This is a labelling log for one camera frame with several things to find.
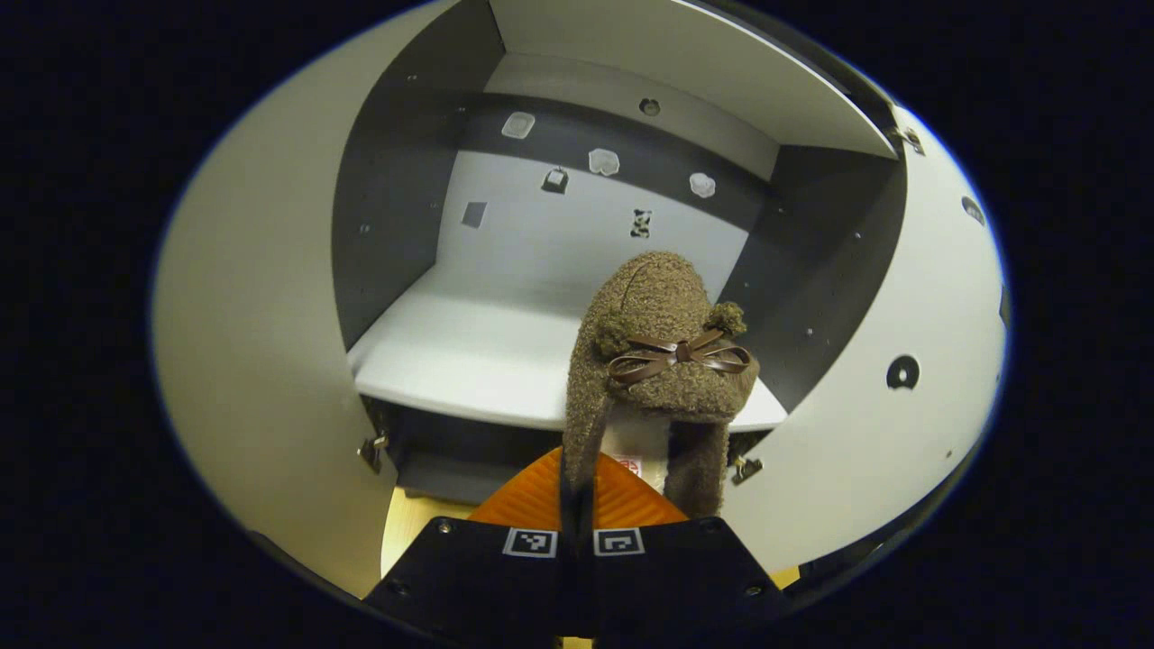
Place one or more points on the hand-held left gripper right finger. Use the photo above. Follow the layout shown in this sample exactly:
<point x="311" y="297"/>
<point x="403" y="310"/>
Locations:
<point x="685" y="577"/>

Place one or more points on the brown fuzzy shoe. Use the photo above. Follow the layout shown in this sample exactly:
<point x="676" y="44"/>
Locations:
<point x="654" y="297"/>

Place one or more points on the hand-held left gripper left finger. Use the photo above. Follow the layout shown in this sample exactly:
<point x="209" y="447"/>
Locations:
<point x="469" y="577"/>

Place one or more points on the white shoe cabinet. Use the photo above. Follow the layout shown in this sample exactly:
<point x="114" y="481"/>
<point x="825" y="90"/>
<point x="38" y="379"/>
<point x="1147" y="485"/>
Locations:
<point x="505" y="342"/>

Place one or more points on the metal door hinge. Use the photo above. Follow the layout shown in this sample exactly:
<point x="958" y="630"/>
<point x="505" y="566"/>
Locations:
<point x="371" y="451"/>
<point x="746" y="469"/>
<point x="911" y="140"/>

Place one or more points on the white cabinet door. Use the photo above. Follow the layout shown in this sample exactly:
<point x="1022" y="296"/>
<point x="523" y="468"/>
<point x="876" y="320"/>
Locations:
<point x="865" y="451"/>
<point x="261" y="315"/>

